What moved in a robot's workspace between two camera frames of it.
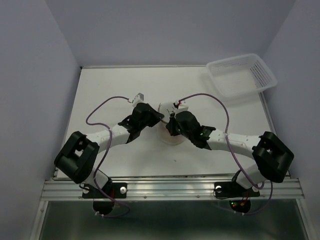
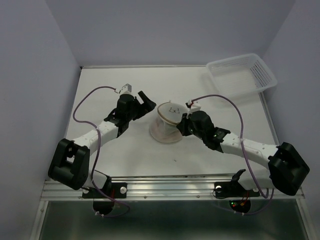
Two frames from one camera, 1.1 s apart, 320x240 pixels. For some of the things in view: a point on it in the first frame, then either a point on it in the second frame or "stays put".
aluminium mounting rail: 170,188 stays put
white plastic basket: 241,75 stays put
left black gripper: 156,116 -> 148,105
